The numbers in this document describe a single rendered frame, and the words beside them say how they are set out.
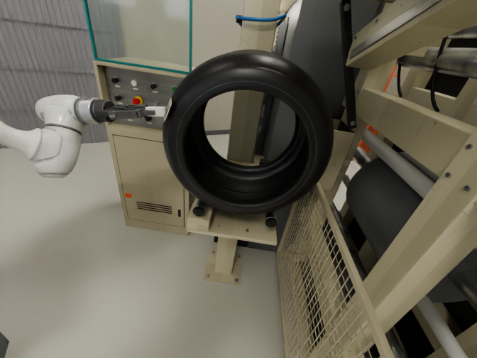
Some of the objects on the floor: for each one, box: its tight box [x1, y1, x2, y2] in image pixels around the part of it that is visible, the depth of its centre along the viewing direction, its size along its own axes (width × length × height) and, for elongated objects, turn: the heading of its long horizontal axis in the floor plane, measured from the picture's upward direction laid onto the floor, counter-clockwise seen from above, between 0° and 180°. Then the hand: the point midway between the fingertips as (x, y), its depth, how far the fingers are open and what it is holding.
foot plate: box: [203, 249, 243, 286], centre depth 167 cm, size 27×27×2 cm
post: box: [214, 0, 281, 274], centre depth 101 cm, size 13×13×250 cm
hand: (156, 111), depth 75 cm, fingers closed
